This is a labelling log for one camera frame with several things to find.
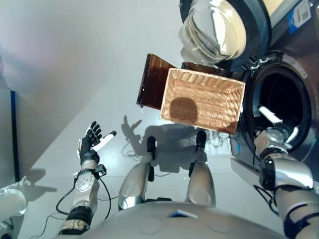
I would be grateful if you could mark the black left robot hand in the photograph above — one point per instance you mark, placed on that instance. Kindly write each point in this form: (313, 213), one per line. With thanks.
(88, 149)

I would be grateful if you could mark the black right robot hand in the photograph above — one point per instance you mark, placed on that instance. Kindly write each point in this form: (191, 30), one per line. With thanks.
(271, 115)

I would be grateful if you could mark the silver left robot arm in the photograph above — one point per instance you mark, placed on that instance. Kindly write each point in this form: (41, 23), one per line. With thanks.
(82, 194)

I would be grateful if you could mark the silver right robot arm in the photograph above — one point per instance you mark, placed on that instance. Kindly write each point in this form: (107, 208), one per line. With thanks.
(286, 179)

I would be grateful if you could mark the grey front-load washing machine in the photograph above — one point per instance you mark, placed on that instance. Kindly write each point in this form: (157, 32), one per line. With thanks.
(294, 49)

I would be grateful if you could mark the silver left robot leg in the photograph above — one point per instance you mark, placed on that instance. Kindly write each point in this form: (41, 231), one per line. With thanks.
(135, 179)

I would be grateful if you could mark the silver robot leg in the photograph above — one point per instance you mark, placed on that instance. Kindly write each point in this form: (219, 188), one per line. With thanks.
(200, 179)
(135, 179)

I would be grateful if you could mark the rectangular wicker laundry basket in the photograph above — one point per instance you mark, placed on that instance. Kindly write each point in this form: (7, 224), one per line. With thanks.
(211, 94)

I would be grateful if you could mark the blue-edged grey panel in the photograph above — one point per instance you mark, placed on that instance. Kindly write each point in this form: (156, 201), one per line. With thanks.
(10, 134)

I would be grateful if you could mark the brown translucent plastic stool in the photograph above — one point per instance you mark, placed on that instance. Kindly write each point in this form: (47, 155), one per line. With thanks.
(152, 82)

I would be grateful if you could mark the white rounded plastic device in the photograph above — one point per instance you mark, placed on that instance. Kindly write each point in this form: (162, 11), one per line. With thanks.
(11, 201)

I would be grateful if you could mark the silver right robot leg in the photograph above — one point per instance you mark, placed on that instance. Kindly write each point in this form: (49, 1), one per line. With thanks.
(200, 179)

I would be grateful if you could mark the round glass washer door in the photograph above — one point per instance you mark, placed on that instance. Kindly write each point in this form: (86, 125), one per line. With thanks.
(219, 27)

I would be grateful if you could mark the blue barcode label sticker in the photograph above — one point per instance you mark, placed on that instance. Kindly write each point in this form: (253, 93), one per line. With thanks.
(297, 16)

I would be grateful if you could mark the grey cabinet side panel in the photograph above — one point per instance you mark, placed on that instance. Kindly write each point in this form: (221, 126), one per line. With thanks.
(279, 10)

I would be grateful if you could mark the grey robot torso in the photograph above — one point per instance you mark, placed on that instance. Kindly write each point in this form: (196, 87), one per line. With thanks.
(174, 224)

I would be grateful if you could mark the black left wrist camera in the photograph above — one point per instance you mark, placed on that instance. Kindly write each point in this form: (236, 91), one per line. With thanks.
(101, 169)

